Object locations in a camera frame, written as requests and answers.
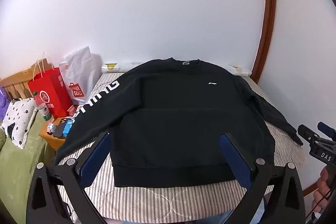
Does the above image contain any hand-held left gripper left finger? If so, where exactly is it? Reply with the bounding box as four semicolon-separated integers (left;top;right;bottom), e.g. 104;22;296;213
26;132;111;224

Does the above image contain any striped mattress cover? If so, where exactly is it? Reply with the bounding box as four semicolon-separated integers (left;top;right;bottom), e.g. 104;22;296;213
56;70;309;220

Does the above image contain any wooden headboard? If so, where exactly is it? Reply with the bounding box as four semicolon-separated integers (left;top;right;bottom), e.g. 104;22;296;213
0;62;56;95

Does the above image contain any black sweatshirt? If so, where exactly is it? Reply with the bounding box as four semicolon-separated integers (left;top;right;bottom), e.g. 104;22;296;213
54;57;304;188

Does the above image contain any small blue box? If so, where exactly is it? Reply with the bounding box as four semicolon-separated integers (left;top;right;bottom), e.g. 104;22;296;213
62;119;76;137

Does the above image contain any wooden door frame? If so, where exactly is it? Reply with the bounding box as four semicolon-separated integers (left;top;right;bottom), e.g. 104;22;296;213
251;0;278;88

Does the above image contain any wooden nightstand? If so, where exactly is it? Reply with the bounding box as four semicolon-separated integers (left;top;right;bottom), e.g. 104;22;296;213
39;114;77;152

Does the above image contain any plastic water bottle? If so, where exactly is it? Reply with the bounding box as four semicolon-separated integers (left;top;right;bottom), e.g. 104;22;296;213
33;91;55;122

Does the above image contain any red paper bag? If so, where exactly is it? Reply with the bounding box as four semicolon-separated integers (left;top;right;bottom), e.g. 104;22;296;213
27;51;73;118

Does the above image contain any white shopping bag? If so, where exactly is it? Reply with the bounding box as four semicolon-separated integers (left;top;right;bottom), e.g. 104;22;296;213
59;46;102;105

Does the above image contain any dark phone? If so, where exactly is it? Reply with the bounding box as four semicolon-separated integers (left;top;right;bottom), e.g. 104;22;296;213
53;117;69;138

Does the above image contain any white floral pillow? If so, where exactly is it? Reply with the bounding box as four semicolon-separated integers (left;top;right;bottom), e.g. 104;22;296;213
1;97;39;149

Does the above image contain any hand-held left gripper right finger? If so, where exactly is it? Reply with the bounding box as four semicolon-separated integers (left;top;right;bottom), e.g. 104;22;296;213
219;132;307;224

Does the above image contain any person's right hand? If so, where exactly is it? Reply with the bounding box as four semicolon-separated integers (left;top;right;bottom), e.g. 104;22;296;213
312;168;333;214

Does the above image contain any white printed bolster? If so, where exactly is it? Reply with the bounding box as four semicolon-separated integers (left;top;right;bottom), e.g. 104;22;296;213
101;61;252;78

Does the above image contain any green blanket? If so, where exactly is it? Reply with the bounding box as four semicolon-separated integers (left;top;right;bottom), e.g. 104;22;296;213
0;111;57;224

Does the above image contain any purple cloth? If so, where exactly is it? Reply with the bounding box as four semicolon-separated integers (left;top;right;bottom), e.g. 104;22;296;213
0;86;12;123

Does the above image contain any black cord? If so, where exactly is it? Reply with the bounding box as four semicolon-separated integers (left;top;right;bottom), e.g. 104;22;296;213
312;194;332;224

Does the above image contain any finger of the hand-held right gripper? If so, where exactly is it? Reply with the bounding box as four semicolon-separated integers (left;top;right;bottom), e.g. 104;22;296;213
297;124;320;147

